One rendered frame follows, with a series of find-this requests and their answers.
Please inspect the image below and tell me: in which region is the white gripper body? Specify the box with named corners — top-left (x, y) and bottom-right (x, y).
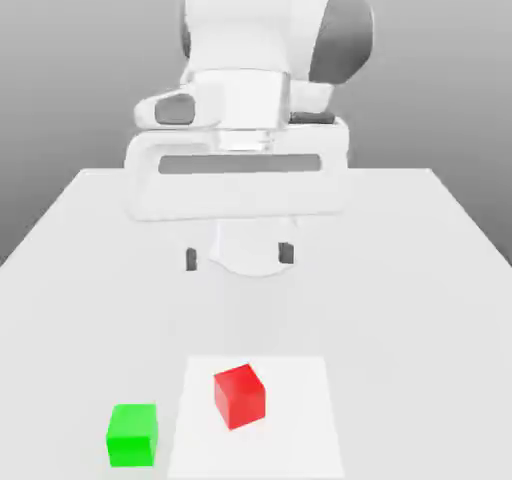
top-left (122, 117), bottom-right (350, 224)

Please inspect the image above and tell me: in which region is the small red cube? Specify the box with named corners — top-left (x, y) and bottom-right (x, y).
top-left (212, 362), bottom-right (267, 432)

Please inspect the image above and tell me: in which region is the small green cube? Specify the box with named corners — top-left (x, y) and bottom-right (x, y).
top-left (105, 402), bottom-right (160, 469)

